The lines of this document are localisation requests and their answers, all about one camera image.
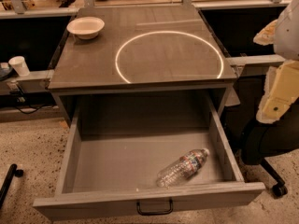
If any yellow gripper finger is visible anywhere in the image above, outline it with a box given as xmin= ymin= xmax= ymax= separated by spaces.
xmin=253 ymin=20 xmax=277 ymax=46
xmin=256 ymin=61 xmax=299 ymax=124

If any clear plastic water bottle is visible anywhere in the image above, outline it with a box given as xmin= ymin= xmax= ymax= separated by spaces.
xmin=156 ymin=148 xmax=210 ymax=188

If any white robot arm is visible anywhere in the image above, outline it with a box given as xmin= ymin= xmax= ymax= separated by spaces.
xmin=253 ymin=0 xmax=299 ymax=124

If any grey open drawer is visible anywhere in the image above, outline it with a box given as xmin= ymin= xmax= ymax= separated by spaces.
xmin=34 ymin=91 xmax=264 ymax=221

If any black office chair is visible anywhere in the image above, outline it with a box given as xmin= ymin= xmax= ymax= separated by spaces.
xmin=221 ymin=75 xmax=299 ymax=198

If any white paper bowl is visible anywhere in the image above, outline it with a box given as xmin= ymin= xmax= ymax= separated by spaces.
xmin=66 ymin=17 xmax=105 ymax=40

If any white paper cup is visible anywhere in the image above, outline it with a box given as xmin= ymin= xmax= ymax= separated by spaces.
xmin=8 ymin=56 xmax=30 ymax=77

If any black pole with wheel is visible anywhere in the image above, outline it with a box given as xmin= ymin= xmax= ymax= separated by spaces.
xmin=0 ymin=163 xmax=23 ymax=209

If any black drawer handle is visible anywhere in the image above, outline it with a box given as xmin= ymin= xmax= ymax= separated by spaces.
xmin=136 ymin=200 xmax=174 ymax=216

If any black power cable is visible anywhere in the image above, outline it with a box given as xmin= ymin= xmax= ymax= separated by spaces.
xmin=8 ymin=82 xmax=50 ymax=115

